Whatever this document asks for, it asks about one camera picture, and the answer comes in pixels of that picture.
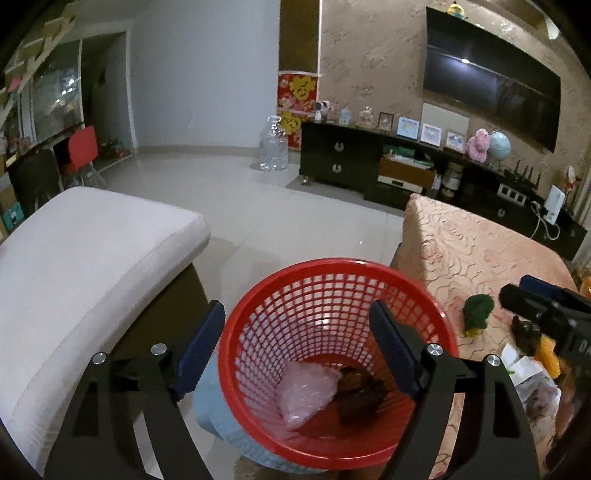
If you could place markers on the red white doll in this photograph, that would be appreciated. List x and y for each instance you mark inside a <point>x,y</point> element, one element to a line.
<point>571,177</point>

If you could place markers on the white paper packaging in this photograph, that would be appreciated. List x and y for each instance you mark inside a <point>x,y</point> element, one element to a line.
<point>531,374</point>

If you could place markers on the white upright device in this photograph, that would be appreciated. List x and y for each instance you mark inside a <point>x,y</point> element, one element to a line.
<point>555,203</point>

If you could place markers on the glass snow globe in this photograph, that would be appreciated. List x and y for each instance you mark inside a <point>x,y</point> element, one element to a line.
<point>367,117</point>

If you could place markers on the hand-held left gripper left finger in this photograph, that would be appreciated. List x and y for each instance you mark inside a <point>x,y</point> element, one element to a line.
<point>198,355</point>

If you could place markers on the white round camera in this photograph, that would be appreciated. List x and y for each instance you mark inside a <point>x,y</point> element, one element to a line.
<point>319,110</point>

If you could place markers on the clear plastic water jug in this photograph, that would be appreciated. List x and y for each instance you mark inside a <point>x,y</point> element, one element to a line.
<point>273,145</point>

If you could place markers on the small blue ornament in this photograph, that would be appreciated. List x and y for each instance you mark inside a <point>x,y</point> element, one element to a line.
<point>346,115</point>

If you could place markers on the large red festive poster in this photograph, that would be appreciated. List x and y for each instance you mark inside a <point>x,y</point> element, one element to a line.
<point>298,92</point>

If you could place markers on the green packet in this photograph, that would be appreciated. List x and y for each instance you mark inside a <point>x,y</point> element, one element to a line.
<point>406,152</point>

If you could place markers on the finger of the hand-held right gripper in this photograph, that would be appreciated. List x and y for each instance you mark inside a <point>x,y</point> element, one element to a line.
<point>540,284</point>
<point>526,302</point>

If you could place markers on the light blue globe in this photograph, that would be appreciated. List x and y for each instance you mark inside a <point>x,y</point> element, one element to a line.
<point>499,146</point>

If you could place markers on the brown plastic bag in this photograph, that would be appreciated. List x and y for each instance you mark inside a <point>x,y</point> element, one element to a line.
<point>360,392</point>

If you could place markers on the yellow toy figure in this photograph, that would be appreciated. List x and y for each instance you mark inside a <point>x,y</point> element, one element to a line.
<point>457,9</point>

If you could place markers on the teal box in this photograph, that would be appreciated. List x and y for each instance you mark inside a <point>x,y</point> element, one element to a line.
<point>14,217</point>

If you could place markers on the white jars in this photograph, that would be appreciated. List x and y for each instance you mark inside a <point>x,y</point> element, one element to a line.
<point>451,182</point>

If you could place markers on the black television cabinet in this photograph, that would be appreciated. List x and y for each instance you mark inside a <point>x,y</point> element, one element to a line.
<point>323,152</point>

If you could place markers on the colourful floor toys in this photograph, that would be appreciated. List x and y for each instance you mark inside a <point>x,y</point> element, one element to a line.
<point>113,150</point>

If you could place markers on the beige wall board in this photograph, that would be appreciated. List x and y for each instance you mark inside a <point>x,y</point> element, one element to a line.
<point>455,120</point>

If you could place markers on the black router with antennas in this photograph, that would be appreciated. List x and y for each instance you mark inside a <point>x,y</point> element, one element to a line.
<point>521,177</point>

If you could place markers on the light blue basket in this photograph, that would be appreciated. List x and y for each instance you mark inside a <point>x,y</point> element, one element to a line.
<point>207,410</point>

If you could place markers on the pink plush toy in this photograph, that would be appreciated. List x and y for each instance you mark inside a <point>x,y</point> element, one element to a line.
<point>478,144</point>

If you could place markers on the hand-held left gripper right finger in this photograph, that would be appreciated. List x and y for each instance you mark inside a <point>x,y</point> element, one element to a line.
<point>392,355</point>

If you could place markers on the pink white figurine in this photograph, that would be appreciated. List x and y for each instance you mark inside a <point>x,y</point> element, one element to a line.
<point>331,110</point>

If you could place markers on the black chair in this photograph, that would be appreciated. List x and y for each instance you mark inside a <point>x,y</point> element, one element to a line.
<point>34,177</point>

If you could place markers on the clear plastic bag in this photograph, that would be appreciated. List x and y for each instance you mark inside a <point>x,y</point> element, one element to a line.
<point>304,392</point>

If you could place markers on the red chair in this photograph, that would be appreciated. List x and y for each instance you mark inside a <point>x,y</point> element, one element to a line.
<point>83,145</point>

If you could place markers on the small red festive poster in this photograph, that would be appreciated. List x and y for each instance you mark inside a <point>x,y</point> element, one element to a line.
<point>292,127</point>

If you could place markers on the dark brown wrapper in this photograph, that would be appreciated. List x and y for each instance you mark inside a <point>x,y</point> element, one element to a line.
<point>526,337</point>

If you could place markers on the white power strip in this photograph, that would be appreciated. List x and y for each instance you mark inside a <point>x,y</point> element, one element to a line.
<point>512,194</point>

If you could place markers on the brown white box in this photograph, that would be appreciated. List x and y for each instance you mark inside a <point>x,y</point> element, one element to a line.
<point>404,175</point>

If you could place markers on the small dark picture frame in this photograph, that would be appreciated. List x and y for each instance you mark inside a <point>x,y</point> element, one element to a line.
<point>386,122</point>

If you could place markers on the black flat television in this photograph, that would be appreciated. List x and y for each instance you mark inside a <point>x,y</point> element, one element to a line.
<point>489,78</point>

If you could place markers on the cream wall shelf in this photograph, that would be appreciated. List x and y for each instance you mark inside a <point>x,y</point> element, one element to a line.
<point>41,50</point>

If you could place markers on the red plastic mesh basket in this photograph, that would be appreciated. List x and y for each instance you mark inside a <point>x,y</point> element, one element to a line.
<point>323,264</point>

